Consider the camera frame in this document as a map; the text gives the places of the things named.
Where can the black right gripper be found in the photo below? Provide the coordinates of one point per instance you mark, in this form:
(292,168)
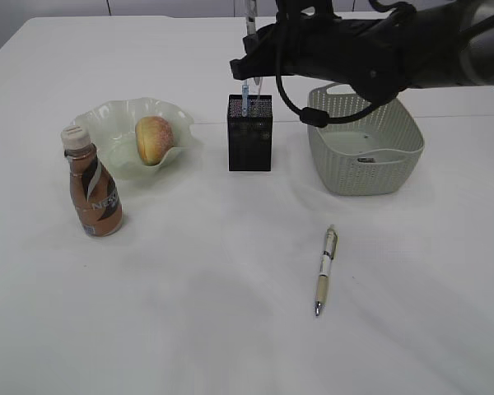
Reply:
(332,50)

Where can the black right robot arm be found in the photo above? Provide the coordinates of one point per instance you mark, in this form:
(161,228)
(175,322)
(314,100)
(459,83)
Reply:
(448,45)

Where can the white grey pen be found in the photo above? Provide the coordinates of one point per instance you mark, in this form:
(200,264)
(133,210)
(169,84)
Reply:
(251,12)

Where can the brown coffee bottle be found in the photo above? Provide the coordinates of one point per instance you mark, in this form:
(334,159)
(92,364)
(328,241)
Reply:
(92,188)

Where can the beige pen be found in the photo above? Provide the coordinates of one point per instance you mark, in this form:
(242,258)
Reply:
(327,258)

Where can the sugared bread roll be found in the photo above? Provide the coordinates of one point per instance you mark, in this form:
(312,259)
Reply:
(154,138)

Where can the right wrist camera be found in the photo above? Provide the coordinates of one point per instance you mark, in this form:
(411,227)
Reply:
(292,11)

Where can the blue grey pen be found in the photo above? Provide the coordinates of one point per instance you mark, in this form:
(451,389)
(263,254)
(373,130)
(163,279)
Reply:
(245,99)

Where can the blue grey paper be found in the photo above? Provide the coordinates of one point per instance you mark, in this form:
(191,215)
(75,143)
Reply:
(366,160)

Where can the transparent plastic ruler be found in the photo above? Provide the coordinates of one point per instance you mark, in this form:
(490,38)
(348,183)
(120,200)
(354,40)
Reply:
(258,82)

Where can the pale green plastic basket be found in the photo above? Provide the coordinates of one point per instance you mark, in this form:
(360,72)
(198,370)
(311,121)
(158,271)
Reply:
(389,134)

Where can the black mesh pen holder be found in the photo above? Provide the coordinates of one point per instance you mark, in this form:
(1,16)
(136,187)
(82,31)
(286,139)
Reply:
(250,137)

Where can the pale green glass plate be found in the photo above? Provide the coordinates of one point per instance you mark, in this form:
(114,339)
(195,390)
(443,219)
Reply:
(112,129)

